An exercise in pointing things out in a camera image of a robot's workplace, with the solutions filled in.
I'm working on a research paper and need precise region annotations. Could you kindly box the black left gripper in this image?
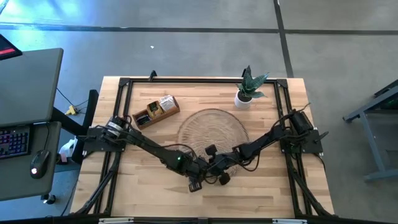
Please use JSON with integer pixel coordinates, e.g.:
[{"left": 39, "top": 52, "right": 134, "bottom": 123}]
[{"left": 182, "top": 155, "right": 212, "bottom": 185}]

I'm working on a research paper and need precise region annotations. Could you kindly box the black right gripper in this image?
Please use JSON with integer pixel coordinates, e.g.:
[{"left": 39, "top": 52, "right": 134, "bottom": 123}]
[{"left": 205, "top": 144, "right": 240, "bottom": 186}]

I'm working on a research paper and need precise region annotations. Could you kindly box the round woven straw placemat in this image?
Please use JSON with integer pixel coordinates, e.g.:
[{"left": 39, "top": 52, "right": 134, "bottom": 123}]
[{"left": 177, "top": 108, "right": 250, "bottom": 177}]

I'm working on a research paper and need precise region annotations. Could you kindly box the wooden organizer box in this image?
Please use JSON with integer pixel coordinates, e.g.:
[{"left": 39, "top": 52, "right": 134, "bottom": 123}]
[{"left": 131, "top": 95, "right": 181, "bottom": 131}]

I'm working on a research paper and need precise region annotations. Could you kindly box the orange yellow tea packet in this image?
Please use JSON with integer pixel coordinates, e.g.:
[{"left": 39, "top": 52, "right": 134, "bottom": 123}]
[{"left": 147, "top": 101, "right": 165, "bottom": 119}]

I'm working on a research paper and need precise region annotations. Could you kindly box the white tea packet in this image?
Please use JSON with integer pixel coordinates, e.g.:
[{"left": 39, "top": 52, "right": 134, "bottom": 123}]
[{"left": 159, "top": 94, "right": 178, "bottom": 113}]

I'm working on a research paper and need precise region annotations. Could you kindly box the snake plant in white pot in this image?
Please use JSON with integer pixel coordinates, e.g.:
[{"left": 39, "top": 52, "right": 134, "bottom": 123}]
[{"left": 233, "top": 65, "right": 270, "bottom": 110}]

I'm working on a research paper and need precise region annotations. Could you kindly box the black clamp lever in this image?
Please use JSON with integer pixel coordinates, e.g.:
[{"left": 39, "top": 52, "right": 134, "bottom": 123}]
[{"left": 313, "top": 130, "right": 330, "bottom": 144}]

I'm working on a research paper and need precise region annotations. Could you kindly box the black caster wheel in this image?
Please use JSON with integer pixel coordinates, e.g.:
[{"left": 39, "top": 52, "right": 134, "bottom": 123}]
[{"left": 42, "top": 193, "right": 57, "bottom": 205}]

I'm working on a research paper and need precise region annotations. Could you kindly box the black computer mouse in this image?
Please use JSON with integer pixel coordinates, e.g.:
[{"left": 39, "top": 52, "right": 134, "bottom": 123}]
[{"left": 29, "top": 149, "right": 50, "bottom": 180}]

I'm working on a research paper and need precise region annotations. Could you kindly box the dark grey desk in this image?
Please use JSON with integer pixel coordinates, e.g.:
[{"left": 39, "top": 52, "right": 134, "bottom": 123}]
[
  {"left": 0, "top": 48, "right": 65, "bottom": 128},
  {"left": 0, "top": 121, "right": 62, "bottom": 202}
]

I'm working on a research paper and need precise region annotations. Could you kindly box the black backlit keyboard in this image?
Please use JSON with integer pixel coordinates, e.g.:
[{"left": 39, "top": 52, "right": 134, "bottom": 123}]
[{"left": 0, "top": 126, "right": 32, "bottom": 160}]

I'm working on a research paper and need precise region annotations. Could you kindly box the black screen with red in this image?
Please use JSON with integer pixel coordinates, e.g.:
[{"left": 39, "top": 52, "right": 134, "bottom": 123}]
[{"left": 0, "top": 33, "right": 23, "bottom": 61}]

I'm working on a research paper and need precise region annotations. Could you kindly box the black aluminium table frame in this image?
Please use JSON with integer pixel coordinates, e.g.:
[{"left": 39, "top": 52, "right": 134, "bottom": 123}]
[{"left": 70, "top": 76, "right": 335, "bottom": 222}]

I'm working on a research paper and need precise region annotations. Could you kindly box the silver bracket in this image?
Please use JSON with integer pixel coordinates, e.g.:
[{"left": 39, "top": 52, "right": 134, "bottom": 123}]
[
  {"left": 98, "top": 217, "right": 134, "bottom": 224},
  {"left": 272, "top": 218, "right": 308, "bottom": 224}
]

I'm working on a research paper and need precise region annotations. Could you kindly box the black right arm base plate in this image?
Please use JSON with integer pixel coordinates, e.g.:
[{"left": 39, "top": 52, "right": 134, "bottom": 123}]
[{"left": 279, "top": 129, "right": 324, "bottom": 154}]

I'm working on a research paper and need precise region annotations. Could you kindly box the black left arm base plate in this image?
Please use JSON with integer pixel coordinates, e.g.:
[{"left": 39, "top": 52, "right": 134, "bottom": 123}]
[{"left": 82, "top": 127, "right": 129, "bottom": 153}]

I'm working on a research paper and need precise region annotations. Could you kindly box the black floor cable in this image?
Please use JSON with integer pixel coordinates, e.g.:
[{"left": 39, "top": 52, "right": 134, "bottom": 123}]
[{"left": 55, "top": 88, "right": 91, "bottom": 113}]

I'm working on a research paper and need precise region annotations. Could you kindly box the grey metal table frame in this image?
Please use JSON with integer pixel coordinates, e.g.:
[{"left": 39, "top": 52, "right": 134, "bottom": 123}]
[{"left": 343, "top": 79, "right": 398, "bottom": 183}]

